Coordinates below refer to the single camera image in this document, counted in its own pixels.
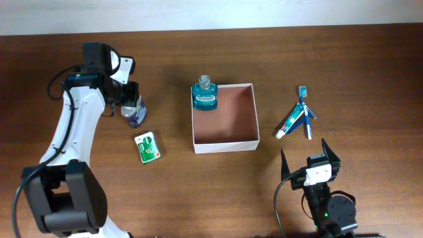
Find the green soap bar pack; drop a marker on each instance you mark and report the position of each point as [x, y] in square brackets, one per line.
[147, 147]

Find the blue mouthwash bottle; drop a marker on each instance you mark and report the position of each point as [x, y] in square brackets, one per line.
[204, 94]

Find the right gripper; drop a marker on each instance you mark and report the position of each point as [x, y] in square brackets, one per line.
[334, 160]

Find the clear pump soap bottle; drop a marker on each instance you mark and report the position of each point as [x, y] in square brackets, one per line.
[135, 115]

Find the dark blue toothbrush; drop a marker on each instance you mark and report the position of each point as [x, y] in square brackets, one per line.
[301, 120]

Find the toothpaste tube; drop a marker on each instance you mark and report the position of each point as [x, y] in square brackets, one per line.
[290, 121]

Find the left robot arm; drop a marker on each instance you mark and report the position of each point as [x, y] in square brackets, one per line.
[64, 196]

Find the white cardboard box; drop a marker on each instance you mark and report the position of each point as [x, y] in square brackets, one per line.
[232, 126]

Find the light blue toothbrush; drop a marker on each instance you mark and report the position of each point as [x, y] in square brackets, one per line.
[302, 95]

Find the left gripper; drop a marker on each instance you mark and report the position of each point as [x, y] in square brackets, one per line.
[132, 96]

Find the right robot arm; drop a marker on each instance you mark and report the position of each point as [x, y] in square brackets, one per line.
[333, 212]

